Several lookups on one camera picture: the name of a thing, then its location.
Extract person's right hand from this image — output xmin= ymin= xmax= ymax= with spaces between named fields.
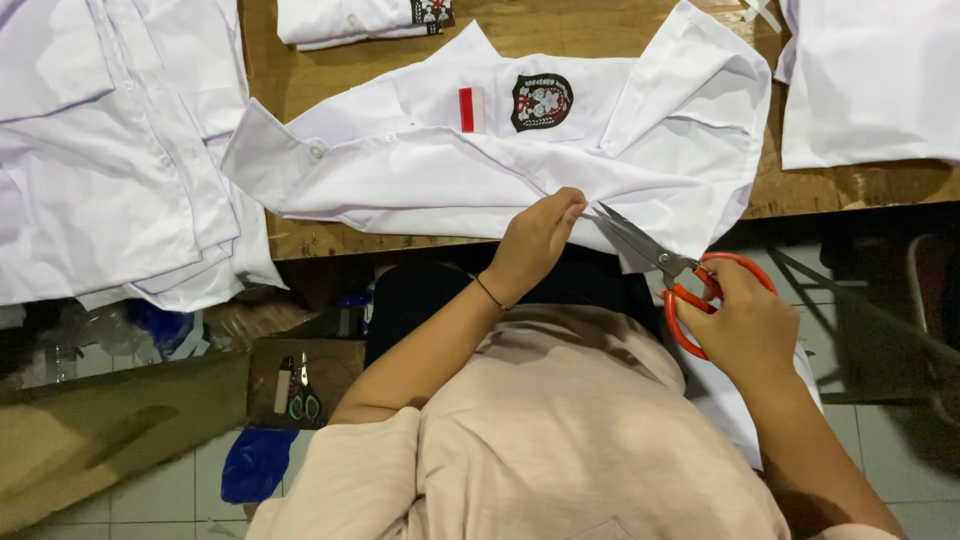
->
xmin=657 ymin=257 xmax=801 ymax=378

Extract person's left hand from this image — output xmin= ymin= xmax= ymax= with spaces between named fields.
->
xmin=481 ymin=186 xmax=590 ymax=307

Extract orange handled scissors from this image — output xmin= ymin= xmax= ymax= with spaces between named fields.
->
xmin=596 ymin=201 xmax=780 ymax=362

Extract white shirt with black badge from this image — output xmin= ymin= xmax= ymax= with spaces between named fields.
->
xmin=220 ymin=0 xmax=774 ymax=274

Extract black wrist band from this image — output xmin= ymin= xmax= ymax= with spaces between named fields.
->
xmin=473 ymin=274 xmax=516 ymax=312

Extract wooden work table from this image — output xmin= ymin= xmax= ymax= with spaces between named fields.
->
xmin=238 ymin=0 xmax=960 ymax=262

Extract person's beige top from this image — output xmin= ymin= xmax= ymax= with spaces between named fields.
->
xmin=246 ymin=303 xmax=901 ymax=540

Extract dark metal chair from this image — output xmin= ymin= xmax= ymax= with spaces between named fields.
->
xmin=765 ymin=232 xmax=960 ymax=474

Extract plain white shirt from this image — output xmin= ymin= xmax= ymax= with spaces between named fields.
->
xmin=774 ymin=0 xmax=960 ymax=171

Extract folded white shirt with badge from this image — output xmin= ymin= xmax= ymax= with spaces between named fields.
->
xmin=276 ymin=0 xmax=456 ymax=52

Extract brown cardboard box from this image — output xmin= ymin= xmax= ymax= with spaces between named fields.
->
xmin=246 ymin=336 xmax=367 ymax=431

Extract blue plastic bag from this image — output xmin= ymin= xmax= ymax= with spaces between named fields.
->
xmin=220 ymin=426 xmax=300 ymax=505

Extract stack of white shirts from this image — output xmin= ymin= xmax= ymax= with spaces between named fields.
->
xmin=0 ymin=0 xmax=289 ymax=314

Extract green handled small scissors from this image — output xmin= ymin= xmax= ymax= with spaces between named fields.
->
xmin=288 ymin=351 xmax=322 ymax=422

